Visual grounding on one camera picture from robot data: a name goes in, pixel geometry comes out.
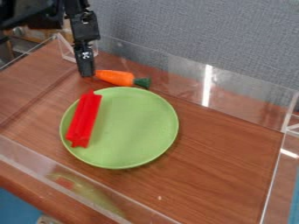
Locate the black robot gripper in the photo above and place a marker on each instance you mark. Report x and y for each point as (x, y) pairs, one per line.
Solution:
(85, 26)

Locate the orange toy carrot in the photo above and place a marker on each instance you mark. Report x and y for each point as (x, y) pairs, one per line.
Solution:
(124, 79)

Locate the green round plate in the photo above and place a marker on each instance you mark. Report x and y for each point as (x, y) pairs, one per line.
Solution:
(134, 132)

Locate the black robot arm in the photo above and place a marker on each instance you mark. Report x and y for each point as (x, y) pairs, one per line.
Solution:
(45, 14)

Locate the red rectangular block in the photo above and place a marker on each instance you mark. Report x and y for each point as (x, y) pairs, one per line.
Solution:
(84, 120)

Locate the clear acrylic triangle bracket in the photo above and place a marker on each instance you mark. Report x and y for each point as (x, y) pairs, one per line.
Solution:
(68, 49)

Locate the clear acrylic wall panels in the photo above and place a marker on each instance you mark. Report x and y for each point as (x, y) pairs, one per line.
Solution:
(226, 174)

